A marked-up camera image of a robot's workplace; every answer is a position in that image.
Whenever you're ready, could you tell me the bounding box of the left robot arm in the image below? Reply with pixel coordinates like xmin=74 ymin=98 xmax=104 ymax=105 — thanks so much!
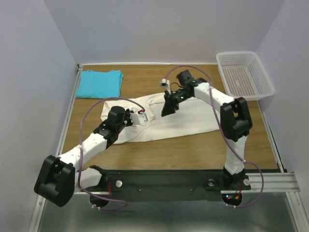
xmin=34 ymin=106 xmax=133 ymax=207

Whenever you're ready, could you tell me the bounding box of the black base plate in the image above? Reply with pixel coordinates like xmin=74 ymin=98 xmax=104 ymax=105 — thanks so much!
xmin=79 ymin=169 xmax=288 ymax=203

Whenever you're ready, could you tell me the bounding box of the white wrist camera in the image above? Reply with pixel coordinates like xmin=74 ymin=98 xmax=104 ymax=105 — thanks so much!
xmin=130 ymin=112 xmax=148 ymax=126
xmin=159 ymin=78 xmax=172 ymax=95

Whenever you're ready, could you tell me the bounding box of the folded blue t shirt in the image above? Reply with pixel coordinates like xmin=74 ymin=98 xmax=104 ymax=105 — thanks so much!
xmin=76 ymin=70 xmax=124 ymax=99

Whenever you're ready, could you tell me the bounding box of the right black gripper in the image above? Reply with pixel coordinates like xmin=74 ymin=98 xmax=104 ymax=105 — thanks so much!
xmin=161 ymin=88 xmax=192 ymax=116

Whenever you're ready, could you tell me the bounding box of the right table edge rail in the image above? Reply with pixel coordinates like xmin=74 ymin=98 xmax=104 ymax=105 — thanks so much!
xmin=257 ymin=101 xmax=287 ymax=173

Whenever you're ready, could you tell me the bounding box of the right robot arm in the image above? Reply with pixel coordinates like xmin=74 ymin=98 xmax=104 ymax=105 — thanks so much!
xmin=160 ymin=70 xmax=253 ymax=189

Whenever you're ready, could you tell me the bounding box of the electronics board with leds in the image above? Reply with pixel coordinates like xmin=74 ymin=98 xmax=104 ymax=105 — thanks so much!
xmin=222 ymin=193 xmax=242 ymax=203

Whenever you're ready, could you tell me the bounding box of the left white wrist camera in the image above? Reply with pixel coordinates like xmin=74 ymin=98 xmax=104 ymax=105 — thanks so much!
xmin=130 ymin=112 xmax=148 ymax=126

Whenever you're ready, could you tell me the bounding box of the white plastic basket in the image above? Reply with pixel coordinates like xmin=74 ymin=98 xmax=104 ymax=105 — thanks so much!
xmin=216 ymin=51 xmax=275 ymax=101

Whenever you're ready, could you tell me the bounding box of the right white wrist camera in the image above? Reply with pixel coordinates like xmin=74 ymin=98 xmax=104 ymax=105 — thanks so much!
xmin=159 ymin=78 xmax=172 ymax=95

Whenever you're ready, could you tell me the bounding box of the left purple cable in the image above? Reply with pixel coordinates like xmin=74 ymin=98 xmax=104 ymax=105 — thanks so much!
xmin=77 ymin=97 xmax=146 ymax=211

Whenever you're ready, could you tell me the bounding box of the white t shirt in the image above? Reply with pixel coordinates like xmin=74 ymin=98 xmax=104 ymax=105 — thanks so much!
xmin=115 ymin=93 xmax=219 ymax=144

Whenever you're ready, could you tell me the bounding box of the left table edge rail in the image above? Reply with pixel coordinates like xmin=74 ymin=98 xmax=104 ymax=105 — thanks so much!
xmin=53 ymin=63 xmax=84 ymax=166

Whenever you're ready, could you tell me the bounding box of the aluminium frame rail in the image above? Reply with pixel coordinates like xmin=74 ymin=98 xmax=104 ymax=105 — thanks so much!
xmin=86 ymin=170 xmax=299 ymax=192

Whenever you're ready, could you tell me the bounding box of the table edge rail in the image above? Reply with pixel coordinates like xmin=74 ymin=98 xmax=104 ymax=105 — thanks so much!
xmin=257 ymin=101 xmax=287 ymax=173
xmin=53 ymin=63 xmax=84 ymax=166

